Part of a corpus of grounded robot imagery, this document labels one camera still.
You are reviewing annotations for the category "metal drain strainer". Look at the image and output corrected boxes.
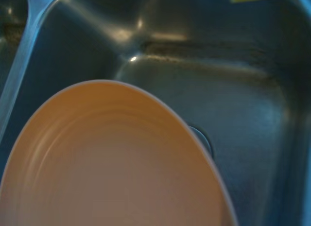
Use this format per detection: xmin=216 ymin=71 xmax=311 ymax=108
xmin=188 ymin=124 xmax=216 ymax=165

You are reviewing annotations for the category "orange plate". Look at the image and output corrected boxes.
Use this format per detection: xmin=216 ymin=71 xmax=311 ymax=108
xmin=0 ymin=80 xmax=238 ymax=226

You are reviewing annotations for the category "stainless steel double sink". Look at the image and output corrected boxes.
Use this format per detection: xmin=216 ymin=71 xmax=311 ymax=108
xmin=0 ymin=0 xmax=311 ymax=226

